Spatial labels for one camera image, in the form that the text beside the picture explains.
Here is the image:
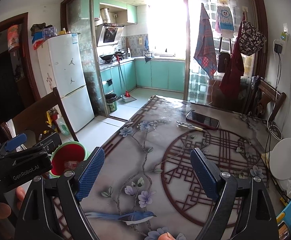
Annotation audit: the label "pen on table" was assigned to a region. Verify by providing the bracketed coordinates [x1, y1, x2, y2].
[176, 121, 204, 132]

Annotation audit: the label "white refrigerator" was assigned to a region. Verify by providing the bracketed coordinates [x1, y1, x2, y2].
[37, 33, 94, 132]

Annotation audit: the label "person's left hand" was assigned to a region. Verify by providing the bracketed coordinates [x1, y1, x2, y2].
[0, 186, 26, 227]

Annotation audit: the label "black patterned hanging bag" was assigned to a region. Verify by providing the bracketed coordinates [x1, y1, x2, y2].
[239, 21, 266, 56]

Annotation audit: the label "black range hood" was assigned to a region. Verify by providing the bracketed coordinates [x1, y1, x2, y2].
[95, 23, 124, 47]

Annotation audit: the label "white round lamp base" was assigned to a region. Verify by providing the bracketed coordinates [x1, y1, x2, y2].
[269, 138, 291, 180]

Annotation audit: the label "red mop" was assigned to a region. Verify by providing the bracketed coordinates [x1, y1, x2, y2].
[116, 55, 136, 103]

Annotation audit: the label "black power cables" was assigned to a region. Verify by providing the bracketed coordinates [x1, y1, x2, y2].
[263, 49, 284, 160]

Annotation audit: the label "black smartphone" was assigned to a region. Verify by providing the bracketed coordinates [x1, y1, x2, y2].
[186, 111, 220, 130]

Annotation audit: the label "black kitchen waste bin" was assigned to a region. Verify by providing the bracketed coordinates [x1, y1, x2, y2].
[105, 93, 117, 113]

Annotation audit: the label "dark wooden chair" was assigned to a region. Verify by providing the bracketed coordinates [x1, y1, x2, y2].
[1, 87, 79, 142]

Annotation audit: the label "plaid hanging cloth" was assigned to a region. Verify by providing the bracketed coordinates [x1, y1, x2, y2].
[194, 3, 217, 80]

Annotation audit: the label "red green trash bin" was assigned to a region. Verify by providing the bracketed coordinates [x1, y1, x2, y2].
[49, 141, 90, 178]

